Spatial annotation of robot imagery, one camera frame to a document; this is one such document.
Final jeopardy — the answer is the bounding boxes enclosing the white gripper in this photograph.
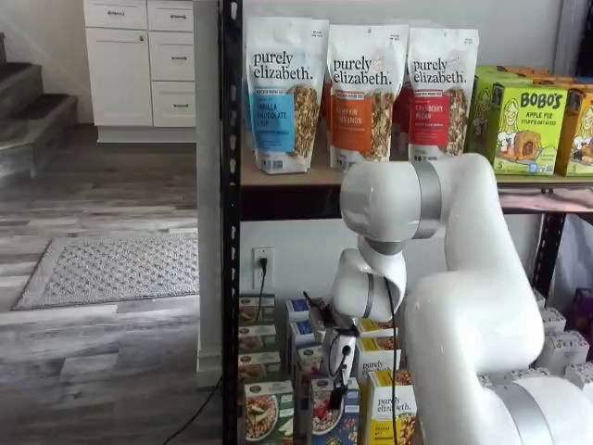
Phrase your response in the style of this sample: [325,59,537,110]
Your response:
[325,331,359,413]

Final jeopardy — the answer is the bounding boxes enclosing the yellow Purely Elizabeth box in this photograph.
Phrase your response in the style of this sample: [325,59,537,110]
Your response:
[356,336,402,376]
[360,369,418,445]
[356,318,399,339]

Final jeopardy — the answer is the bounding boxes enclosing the green Apple Cinnamon oatmeal box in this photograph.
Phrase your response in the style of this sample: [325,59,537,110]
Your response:
[238,350,283,384]
[238,324,278,353]
[238,292,277,325]
[244,379,296,445]

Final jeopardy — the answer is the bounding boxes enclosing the black metal shelf rack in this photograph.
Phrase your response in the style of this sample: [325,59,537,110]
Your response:
[217,0,593,445]

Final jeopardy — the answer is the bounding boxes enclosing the green Bobo's Apple Pie box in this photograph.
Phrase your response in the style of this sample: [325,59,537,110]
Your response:
[491,82,570,177]
[465,64,511,163]

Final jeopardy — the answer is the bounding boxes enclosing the yellow Bobo's snack box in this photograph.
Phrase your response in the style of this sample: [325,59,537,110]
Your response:
[554,87,593,178]

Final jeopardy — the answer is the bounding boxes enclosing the grey patterned floor rug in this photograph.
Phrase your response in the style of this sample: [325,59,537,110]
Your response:
[12,234,200,311]

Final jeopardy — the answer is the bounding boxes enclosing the purple package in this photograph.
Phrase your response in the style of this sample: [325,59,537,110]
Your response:
[574,286,593,335]

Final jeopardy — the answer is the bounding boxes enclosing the orange Purely Elizabeth granola bag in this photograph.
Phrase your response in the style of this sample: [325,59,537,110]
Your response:
[326,23,411,175]
[321,81,334,140]

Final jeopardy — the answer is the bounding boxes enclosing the blue Purely Elizabeth granola bag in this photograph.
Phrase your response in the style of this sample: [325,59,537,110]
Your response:
[244,16,331,176]
[240,78,255,154]

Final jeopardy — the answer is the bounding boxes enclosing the red Purely Elizabeth granola bag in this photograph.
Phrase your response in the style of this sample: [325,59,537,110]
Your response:
[392,85,412,161]
[407,26,481,162]

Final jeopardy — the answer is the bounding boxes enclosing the white drawer cabinet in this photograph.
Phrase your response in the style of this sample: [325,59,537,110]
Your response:
[82,0,198,144]

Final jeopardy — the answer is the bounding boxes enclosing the dark carpeted staircase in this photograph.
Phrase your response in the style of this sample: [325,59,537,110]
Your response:
[0,32,79,186]

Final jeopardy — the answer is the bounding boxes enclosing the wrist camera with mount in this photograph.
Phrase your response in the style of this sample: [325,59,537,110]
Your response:
[303,290,337,326]

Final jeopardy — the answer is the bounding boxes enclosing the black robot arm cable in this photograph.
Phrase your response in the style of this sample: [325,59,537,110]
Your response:
[323,273,402,445]

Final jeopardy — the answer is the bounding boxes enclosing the white wall outlet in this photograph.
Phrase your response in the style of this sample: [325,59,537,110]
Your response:
[252,246,274,291]

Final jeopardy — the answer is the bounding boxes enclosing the black power cable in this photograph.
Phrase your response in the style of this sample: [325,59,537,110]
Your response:
[159,257,271,445]

